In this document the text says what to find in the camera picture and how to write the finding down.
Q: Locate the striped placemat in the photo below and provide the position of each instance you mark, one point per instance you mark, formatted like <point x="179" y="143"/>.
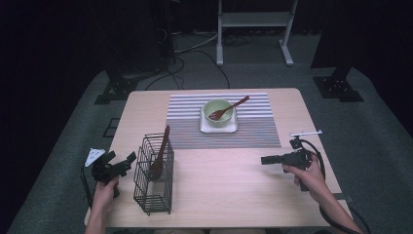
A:
<point x="253" y="130"/>

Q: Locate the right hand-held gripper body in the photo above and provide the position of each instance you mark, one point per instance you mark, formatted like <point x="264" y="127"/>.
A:
<point x="297" y="159"/>

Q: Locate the brown wooden spoon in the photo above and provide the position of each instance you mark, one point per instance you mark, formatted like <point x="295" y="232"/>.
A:
<point x="156" y="169"/>

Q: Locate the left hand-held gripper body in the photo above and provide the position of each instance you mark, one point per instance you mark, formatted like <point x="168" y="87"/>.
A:
<point x="105" y="172"/>

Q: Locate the white metal stand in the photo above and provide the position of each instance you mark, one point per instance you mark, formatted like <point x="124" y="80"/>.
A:
<point x="253" y="19"/>

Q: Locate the white square plate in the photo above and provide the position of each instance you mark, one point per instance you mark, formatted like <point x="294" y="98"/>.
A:
<point x="207" y="130"/>

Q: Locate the black floor frame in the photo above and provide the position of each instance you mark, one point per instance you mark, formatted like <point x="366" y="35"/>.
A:
<point x="108" y="127"/>

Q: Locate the person's right hand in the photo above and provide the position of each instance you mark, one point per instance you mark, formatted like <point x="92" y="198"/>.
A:
<point x="311" y="180"/>

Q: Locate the black stand base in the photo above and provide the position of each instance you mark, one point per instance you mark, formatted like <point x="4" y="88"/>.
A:
<point x="337" y="87"/>
<point x="117" y="89"/>

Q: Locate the green bowl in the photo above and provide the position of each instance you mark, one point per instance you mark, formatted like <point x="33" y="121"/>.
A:
<point x="211" y="105"/>

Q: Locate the person's left hand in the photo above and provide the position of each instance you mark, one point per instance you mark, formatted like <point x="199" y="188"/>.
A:
<point x="105" y="195"/>

